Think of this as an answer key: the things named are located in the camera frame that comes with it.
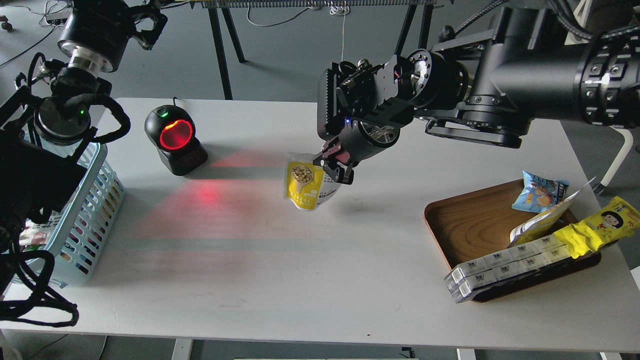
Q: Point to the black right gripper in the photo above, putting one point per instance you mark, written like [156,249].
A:
[361,109]

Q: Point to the yellow white snack pouch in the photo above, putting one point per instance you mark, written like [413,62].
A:
[306,184]

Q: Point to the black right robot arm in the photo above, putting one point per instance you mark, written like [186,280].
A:
[484,88]

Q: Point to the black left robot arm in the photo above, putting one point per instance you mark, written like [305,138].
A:
[43,138]

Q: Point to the white boxed snack pack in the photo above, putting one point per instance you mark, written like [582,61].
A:
[473,277]

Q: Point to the blue snack bag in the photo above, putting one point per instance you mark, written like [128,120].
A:
[540,194]

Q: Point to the light blue plastic basket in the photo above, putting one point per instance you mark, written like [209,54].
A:
[90,215]

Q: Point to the yellow cartoon snack bag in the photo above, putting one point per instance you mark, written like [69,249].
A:
[613,222]

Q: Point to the white red snack in basket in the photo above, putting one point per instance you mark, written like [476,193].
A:
[35,234]

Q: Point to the brown wooden tray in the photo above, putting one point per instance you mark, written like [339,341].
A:
[476,224]

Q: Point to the black barcode scanner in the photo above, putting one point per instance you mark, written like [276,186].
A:
[172,130]

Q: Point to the black legged background table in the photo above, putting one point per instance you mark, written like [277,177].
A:
[303,36]

